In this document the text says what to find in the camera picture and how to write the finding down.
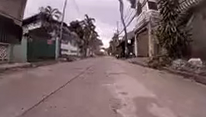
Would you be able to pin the row of trees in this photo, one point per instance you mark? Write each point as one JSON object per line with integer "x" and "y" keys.
{"x": 87, "y": 35}

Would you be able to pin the grey concrete road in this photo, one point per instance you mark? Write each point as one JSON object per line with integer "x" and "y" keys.
{"x": 89, "y": 94}

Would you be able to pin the leaning utility pole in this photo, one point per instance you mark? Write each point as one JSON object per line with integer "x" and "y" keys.
{"x": 123, "y": 25}

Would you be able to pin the white multi-storey building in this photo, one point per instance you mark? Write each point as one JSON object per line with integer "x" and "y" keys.
{"x": 146, "y": 29}

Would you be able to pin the tall grey utility pole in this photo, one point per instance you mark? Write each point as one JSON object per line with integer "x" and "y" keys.
{"x": 62, "y": 22}

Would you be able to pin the green metal gate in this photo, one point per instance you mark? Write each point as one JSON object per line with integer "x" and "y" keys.
{"x": 40, "y": 49}

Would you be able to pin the palm tree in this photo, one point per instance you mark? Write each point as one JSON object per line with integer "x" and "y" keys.
{"x": 50, "y": 15}

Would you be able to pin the house with dark roof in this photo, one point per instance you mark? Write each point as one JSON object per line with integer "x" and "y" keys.
{"x": 39, "y": 26}

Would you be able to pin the pile of rubble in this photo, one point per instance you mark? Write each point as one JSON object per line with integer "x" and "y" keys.
{"x": 177, "y": 62}

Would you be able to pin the raised concrete kerb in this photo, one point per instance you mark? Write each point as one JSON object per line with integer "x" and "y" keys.
{"x": 20, "y": 66}
{"x": 177, "y": 71}

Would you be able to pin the grey building with window grille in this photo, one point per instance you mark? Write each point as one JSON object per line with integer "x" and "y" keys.
{"x": 5, "y": 27}

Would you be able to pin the white fence wall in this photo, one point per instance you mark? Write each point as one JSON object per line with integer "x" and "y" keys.
{"x": 69, "y": 48}

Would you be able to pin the dark concrete wall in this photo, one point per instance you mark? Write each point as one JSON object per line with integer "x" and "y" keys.
{"x": 202, "y": 32}

